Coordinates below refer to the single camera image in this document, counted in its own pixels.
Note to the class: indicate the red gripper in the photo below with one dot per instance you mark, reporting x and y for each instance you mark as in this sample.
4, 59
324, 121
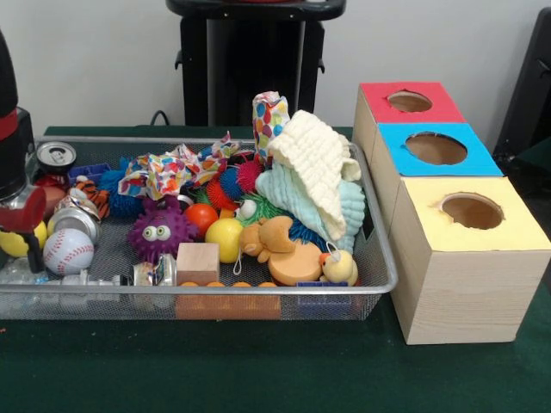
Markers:
26, 215

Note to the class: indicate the crushed clear plastic bottle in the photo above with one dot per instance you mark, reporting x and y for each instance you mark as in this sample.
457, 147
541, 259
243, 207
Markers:
95, 280

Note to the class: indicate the multicolour polka dot cloth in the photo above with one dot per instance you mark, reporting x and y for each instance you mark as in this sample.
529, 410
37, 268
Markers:
271, 119
168, 168

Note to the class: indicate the cream knit cloth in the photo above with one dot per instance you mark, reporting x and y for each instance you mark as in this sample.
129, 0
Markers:
317, 163

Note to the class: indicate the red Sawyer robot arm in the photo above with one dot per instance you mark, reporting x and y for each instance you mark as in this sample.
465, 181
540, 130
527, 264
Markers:
10, 146

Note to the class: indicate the shallow clear mesh bin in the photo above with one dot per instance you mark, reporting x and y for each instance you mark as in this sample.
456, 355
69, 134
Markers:
379, 258

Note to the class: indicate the wooden box with three holes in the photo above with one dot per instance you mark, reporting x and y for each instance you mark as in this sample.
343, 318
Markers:
469, 275

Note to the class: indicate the white baseball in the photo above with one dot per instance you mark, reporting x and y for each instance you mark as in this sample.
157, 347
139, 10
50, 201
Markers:
69, 251

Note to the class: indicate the upright dark soda can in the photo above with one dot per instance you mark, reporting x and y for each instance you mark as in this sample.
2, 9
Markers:
57, 157

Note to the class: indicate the purple googly-eyed monster toy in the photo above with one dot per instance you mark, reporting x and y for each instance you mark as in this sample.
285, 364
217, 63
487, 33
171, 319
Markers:
161, 232

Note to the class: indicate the wooden cube block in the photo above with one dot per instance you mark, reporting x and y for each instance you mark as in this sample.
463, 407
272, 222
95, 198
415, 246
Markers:
197, 263

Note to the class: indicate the small yellow ball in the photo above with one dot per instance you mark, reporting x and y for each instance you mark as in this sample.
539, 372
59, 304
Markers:
224, 239

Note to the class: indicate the orange foam duck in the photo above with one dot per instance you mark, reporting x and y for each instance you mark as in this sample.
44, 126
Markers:
284, 255

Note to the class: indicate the mint green cloth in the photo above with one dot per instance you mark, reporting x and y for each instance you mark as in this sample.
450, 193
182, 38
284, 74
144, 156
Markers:
286, 196

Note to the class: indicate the small yellow rubber duck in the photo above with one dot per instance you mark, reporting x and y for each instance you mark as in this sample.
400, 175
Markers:
339, 268

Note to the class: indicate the black chair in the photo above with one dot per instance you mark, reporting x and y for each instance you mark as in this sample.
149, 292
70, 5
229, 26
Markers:
529, 95

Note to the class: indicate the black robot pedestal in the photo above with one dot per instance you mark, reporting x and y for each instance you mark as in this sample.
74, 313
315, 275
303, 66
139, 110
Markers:
258, 60

